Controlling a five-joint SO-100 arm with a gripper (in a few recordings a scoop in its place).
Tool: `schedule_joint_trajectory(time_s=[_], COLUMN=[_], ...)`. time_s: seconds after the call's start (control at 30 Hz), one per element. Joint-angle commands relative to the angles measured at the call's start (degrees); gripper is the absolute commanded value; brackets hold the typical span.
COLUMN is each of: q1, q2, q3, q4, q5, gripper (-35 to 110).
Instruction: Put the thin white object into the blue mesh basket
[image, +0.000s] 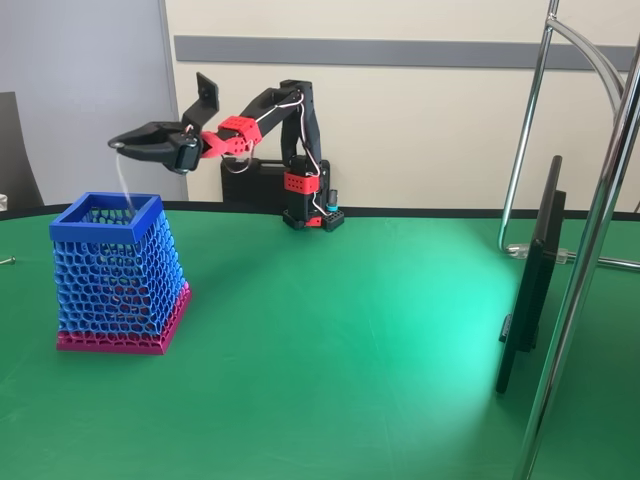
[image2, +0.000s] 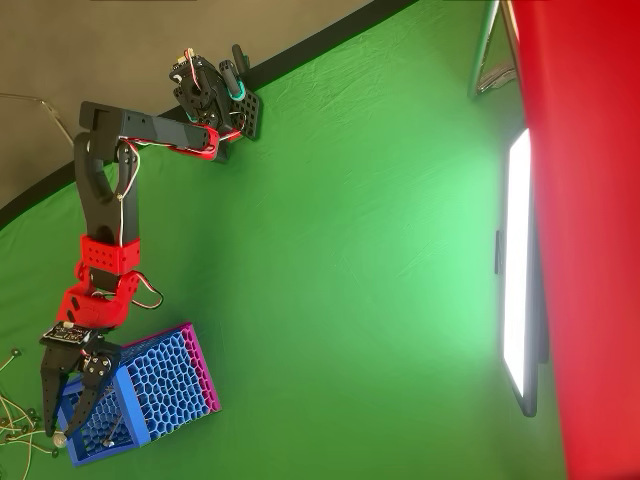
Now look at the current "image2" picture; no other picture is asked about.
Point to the bright LED light panel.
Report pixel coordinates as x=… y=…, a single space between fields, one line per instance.
x=517 y=260

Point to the green cloth with black border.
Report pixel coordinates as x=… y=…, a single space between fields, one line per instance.
x=350 y=225

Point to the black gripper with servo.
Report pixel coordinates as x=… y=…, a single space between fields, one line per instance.
x=64 y=356

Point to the small camera circuit board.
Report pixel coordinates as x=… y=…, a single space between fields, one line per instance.
x=65 y=333

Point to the black clamp with teal band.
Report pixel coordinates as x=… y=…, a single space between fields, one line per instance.
x=235 y=85

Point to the metal stand frame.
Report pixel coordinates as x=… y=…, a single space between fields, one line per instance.
x=481 y=50

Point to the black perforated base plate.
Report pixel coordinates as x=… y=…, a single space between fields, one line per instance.
x=251 y=112

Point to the blue honeycomb basket magenta base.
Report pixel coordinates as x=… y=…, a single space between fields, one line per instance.
x=165 y=380

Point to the large red blurred object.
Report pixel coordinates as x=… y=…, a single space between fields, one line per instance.
x=590 y=225

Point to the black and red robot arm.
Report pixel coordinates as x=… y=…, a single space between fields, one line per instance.
x=105 y=200

